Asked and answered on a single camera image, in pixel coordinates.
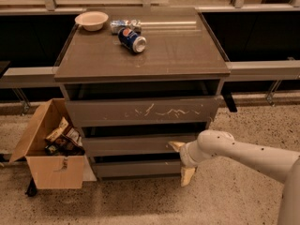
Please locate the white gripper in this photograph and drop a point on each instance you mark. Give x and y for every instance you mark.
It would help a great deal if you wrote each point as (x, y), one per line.
(187, 155)

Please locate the grey drawer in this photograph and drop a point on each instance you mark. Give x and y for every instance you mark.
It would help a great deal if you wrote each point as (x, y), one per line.
(137, 168)
(133, 145)
(149, 111)

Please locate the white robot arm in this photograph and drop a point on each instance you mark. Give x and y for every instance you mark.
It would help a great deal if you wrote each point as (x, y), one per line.
(279, 164)

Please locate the grey top drawer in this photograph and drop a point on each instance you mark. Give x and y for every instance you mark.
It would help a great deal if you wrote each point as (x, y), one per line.
(149, 111)

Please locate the grey bottom drawer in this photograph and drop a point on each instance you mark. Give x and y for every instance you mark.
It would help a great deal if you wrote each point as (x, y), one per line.
(137, 168)

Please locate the grey drawer cabinet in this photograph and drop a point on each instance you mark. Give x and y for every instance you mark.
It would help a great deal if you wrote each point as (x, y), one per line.
(180, 60)

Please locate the snack packets in box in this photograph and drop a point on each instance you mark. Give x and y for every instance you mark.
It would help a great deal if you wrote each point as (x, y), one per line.
(65, 140)

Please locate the brown cardboard box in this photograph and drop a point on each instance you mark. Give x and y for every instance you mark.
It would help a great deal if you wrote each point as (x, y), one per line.
(48, 172)

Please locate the blue pepsi can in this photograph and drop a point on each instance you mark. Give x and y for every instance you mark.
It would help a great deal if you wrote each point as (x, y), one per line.
(131, 40)

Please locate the grey metal railing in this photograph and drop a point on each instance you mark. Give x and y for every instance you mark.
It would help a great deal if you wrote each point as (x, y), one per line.
(33, 77)

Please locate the crumpled silver snack bag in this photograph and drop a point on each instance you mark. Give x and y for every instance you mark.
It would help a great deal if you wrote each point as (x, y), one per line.
(134, 25)

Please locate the white paper bowl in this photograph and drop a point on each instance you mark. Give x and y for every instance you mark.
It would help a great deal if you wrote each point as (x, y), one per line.
(92, 20)

